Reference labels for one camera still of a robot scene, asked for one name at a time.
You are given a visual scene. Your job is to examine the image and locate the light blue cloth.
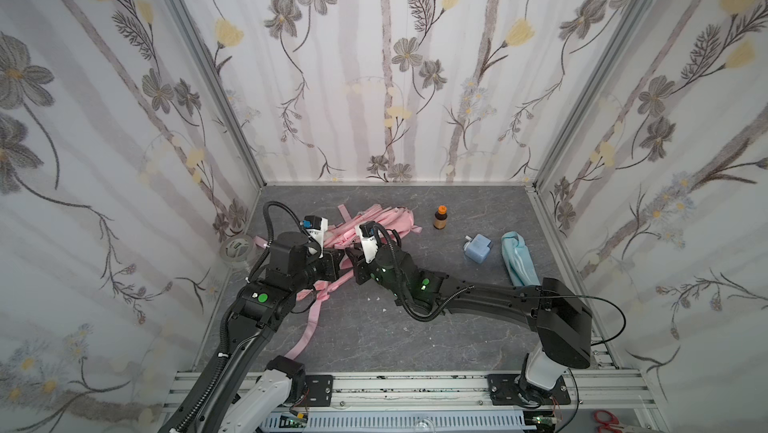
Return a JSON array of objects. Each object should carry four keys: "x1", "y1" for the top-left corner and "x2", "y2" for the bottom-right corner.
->
[{"x1": 501, "y1": 232, "x2": 540, "y2": 287}]

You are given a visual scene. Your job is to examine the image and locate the red scissors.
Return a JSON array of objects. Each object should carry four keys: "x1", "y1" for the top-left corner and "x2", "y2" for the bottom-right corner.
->
[{"x1": 592, "y1": 410, "x2": 624, "y2": 433}]

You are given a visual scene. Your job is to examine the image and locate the pink student backpack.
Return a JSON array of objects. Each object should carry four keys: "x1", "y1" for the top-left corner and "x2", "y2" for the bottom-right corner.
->
[{"x1": 285, "y1": 204, "x2": 422, "y2": 360}]

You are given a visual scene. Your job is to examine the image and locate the aluminium mounting rail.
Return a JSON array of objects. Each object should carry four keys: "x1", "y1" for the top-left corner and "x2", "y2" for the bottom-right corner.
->
[{"x1": 165, "y1": 356, "x2": 669, "y2": 432}]

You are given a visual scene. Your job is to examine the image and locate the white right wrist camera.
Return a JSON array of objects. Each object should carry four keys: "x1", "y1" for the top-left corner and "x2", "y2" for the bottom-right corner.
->
[{"x1": 356, "y1": 221, "x2": 379, "y2": 263}]

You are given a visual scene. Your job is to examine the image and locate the small brown orange-capped bottle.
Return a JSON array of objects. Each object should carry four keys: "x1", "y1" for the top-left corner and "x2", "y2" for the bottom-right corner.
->
[{"x1": 433, "y1": 205, "x2": 448, "y2": 230}]

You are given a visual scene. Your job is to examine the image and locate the light blue ink bottle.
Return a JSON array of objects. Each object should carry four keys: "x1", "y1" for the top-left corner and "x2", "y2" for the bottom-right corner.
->
[{"x1": 463, "y1": 234, "x2": 492, "y2": 264}]

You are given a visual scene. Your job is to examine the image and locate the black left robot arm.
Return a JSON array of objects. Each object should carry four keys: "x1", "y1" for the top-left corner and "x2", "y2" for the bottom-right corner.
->
[{"x1": 160, "y1": 201, "x2": 342, "y2": 432}]

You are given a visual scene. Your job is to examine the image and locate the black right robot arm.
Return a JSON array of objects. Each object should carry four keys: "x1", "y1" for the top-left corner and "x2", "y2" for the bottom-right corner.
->
[{"x1": 345, "y1": 222, "x2": 599, "y2": 409}]

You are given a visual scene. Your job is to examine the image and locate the clear tape roll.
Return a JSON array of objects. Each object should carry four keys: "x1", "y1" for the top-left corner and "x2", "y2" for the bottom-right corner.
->
[{"x1": 219, "y1": 234, "x2": 259, "y2": 270}]

